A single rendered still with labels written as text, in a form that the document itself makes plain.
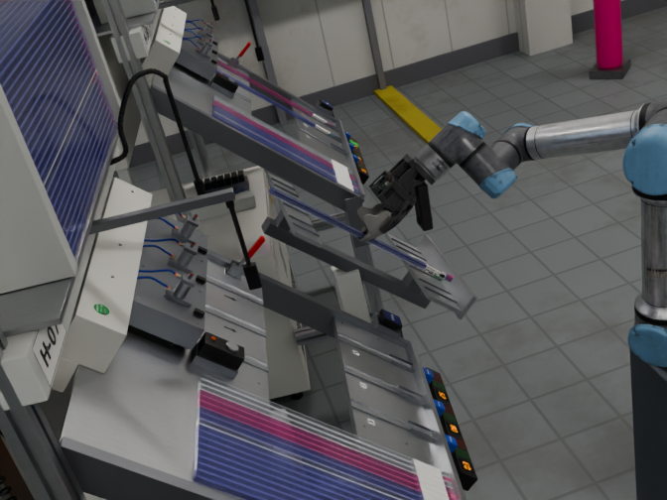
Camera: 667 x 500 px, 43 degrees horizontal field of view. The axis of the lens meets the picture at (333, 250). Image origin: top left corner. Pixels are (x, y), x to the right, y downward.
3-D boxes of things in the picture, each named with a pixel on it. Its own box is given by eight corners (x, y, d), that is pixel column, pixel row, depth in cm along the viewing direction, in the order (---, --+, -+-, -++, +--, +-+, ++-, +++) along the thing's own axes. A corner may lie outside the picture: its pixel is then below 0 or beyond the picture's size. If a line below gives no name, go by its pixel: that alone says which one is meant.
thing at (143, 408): (250, 300, 182) (262, 282, 181) (261, 540, 125) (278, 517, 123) (106, 236, 171) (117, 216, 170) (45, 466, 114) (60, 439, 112)
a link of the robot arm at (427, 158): (443, 161, 193) (456, 173, 186) (428, 175, 194) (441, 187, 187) (422, 139, 190) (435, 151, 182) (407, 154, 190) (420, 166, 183)
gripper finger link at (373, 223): (346, 228, 189) (375, 198, 189) (363, 244, 192) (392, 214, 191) (350, 233, 187) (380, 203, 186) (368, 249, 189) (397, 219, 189)
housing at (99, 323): (122, 249, 173) (153, 193, 168) (87, 403, 131) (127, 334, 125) (84, 232, 171) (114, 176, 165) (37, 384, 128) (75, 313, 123)
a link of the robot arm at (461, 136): (490, 134, 182) (463, 105, 183) (454, 170, 184) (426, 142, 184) (489, 137, 190) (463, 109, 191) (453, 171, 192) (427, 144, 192)
